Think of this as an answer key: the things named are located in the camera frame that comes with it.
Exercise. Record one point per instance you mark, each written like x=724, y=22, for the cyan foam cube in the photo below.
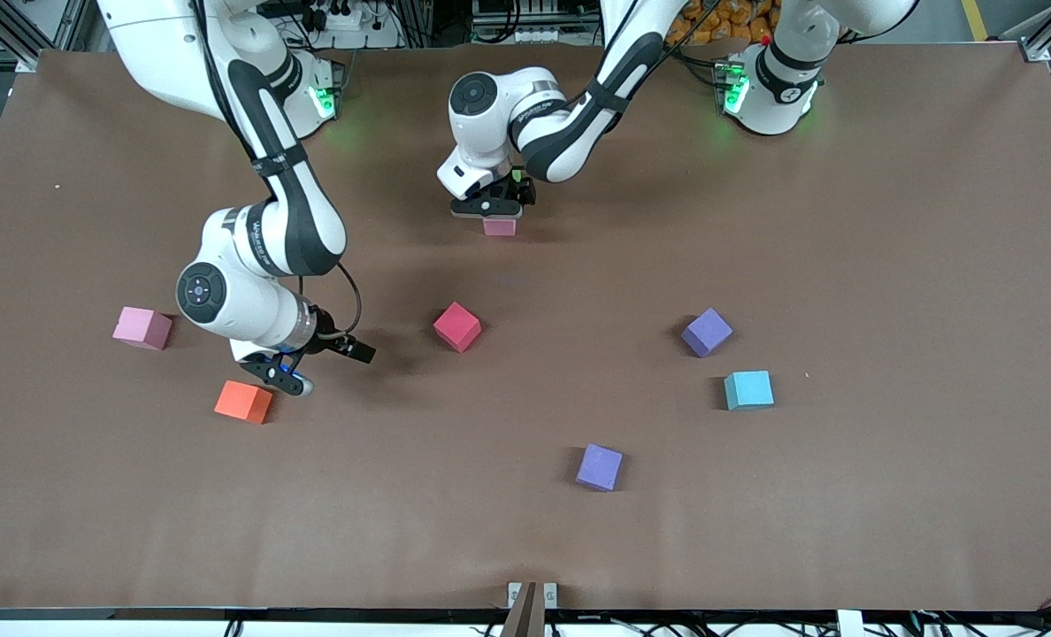
x=748, y=389

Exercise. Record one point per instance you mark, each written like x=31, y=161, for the crimson foam cube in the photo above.
x=456, y=326

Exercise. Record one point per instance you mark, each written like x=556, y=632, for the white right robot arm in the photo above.
x=225, y=301

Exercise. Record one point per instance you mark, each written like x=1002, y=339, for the purple foam cube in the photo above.
x=599, y=466
x=707, y=333

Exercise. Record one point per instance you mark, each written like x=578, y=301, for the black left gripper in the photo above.
x=519, y=188

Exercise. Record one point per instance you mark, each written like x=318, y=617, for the brown table cover sheet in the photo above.
x=402, y=531

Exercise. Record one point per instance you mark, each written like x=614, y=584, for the white power strip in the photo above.
x=349, y=22

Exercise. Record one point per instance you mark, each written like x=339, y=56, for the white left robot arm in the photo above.
x=490, y=115

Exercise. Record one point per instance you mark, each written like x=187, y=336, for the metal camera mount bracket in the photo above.
x=533, y=594

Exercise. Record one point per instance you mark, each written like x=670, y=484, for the orange snack bag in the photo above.
x=729, y=18

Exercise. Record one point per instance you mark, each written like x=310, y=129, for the white post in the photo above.
x=850, y=626

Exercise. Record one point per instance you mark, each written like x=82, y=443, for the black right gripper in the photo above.
x=328, y=334

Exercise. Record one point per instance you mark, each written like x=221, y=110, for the orange foam cube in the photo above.
x=242, y=402

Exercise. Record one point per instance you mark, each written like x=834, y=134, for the white electronics unit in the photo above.
x=534, y=34

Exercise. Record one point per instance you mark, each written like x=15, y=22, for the pale pink foam cube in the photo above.
x=141, y=326

